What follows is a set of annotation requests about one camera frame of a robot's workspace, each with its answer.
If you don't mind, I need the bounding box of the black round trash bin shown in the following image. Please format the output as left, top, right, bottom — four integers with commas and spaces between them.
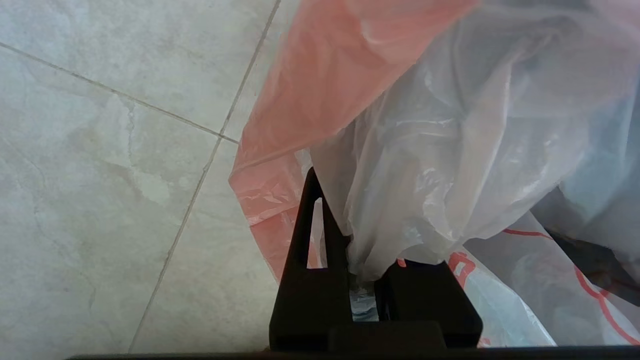
545, 227, 640, 307

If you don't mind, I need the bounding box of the white trash bag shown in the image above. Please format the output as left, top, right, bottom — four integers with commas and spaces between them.
229, 0, 640, 348

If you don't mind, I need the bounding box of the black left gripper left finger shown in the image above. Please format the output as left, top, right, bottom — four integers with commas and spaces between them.
269, 167, 352, 352

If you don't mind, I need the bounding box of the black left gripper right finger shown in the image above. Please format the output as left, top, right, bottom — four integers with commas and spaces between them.
375, 259, 484, 350

